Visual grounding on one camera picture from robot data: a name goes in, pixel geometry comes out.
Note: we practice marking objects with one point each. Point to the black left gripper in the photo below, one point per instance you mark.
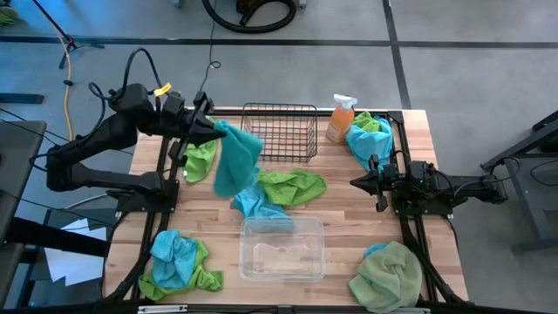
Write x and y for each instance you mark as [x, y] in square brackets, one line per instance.
[192, 122]

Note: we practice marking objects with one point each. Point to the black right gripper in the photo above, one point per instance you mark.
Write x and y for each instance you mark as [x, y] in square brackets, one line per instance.
[385, 181]

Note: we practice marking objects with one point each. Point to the light blue microfiber towel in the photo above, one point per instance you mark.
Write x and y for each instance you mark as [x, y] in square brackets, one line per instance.
[366, 146]
[174, 259]
[257, 202]
[372, 249]

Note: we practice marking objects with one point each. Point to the teal blue microfiber towel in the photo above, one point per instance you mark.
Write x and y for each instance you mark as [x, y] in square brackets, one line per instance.
[237, 161]

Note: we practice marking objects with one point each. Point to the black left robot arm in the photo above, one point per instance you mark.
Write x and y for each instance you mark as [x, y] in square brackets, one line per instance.
[87, 139]

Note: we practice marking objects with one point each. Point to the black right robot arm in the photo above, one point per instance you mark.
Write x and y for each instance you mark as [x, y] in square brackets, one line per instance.
[462, 187]

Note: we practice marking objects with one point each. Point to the bright green microfiber towel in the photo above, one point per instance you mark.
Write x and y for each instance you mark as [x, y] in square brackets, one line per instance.
[205, 279]
[287, 187]
[366, 123]
[200, 159]

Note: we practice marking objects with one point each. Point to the pale green microfiber towel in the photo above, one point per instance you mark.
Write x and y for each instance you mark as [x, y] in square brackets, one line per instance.
[388, 279]

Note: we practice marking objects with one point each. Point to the yellow tag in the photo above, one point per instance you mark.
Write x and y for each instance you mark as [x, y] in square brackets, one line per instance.
[162, 90]

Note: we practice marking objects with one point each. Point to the orange spray bottle white trigger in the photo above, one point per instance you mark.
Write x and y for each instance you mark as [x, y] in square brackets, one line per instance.
[340, 122]

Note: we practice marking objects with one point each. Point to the clear plastic bin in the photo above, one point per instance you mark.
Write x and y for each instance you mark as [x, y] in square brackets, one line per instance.
[283, 261]

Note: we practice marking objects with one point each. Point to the dark grey desk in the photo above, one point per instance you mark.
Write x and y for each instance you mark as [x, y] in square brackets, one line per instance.
[17, 165]
[527, 200]

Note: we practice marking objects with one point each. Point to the black floor bar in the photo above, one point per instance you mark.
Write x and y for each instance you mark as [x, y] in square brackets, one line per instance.
[22, 98]

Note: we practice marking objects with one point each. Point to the white paper sheet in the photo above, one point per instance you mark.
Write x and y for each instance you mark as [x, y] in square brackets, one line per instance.
[74, 266]

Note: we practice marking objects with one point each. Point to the black tripod stand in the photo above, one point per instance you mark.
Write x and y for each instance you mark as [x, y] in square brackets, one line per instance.
[52, 19]

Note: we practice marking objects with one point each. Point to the green cloth on floor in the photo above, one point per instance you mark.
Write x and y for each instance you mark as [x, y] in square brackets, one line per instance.
[6, 16]

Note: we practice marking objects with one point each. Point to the black aluminium extrusion frame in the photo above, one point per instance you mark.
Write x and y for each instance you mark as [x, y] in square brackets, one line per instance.
[396, 118]

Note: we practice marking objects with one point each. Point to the silver metal bracket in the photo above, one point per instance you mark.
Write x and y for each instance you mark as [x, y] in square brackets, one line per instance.
[161, 309]

